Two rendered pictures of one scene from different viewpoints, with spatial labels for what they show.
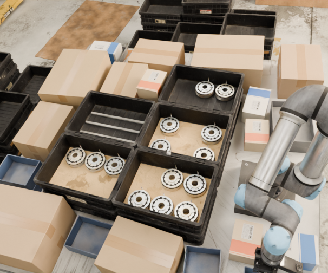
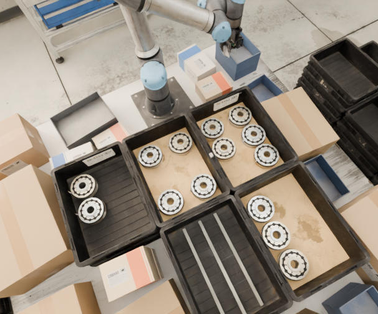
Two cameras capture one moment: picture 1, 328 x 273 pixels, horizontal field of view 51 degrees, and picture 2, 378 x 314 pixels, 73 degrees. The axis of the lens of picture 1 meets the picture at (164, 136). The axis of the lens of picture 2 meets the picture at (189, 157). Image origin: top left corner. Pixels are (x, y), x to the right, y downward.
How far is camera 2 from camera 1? 133 cm
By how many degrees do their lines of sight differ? 57
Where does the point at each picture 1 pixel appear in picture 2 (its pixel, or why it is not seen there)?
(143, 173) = (239, 180)
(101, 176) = (279, 215)
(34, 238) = not seen: outside the picture
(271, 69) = not seen: hidden behind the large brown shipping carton
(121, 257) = (314, 125)
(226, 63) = (37, 209)
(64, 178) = (319, 251)
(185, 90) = (106, 234)
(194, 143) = (171, 165)
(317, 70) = (3, 124)
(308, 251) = (191, 51)
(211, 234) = not seen: hidden behind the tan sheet
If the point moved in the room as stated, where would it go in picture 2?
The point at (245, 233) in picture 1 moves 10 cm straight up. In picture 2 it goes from (211, 87) to (211, 73)
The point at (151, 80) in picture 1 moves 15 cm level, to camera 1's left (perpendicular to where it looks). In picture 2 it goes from (128, 272) to (162, 303)
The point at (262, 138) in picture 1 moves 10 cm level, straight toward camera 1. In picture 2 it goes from (117, 129) to (136, 121)
